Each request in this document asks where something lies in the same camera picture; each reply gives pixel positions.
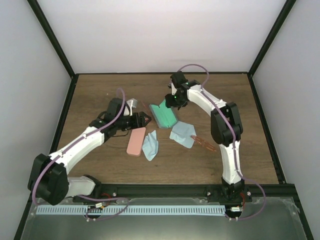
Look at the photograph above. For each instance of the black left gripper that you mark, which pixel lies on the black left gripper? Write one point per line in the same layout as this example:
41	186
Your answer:
137	122

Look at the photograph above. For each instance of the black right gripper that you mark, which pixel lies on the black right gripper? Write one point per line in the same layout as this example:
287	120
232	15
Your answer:
170	102

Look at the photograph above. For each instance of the grey glasses case green lining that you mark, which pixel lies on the grey glasses case green lining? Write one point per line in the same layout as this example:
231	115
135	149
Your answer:
164	116

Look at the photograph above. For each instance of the light blue cleaning cloth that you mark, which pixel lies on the light blue cleaning cloth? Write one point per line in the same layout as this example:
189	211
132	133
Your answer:
181	133

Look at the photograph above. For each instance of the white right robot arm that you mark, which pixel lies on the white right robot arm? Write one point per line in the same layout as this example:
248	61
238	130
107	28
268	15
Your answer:
225	126

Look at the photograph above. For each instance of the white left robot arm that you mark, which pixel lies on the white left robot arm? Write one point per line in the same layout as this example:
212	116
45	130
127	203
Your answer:
49	178

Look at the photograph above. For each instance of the orange transparent sunglasses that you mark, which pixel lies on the orange transparent sunglasses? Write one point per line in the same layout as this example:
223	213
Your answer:
202	142

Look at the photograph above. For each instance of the pink glasses case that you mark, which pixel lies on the pink glasses case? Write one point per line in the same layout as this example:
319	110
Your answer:
136	141

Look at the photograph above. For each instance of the crumpled light blue cloth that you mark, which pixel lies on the crumpled light blue cloth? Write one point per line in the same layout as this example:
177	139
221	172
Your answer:
150	145

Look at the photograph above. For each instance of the light blue slotted cable duct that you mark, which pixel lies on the light blue slotted cable duct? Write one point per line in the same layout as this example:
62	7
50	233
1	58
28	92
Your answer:
135	210

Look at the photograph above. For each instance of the black front mounting rail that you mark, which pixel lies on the black front mounting rail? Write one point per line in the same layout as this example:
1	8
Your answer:
214	193

